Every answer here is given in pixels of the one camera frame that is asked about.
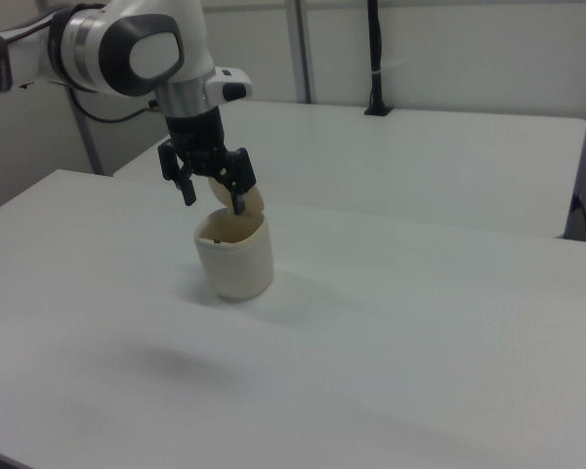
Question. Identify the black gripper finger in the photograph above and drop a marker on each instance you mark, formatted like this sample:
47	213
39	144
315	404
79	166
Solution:
239	178
178	176

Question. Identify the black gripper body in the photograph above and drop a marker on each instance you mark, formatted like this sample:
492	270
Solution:
195	134

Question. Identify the cream plastic cup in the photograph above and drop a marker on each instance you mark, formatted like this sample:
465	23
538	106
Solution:
234	259

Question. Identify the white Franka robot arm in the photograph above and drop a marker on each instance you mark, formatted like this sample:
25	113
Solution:
102	44

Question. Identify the white adjacent table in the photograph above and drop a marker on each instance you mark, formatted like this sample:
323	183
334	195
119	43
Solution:
371	161

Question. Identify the black camera stand pole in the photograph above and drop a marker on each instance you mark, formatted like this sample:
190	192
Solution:
376	58

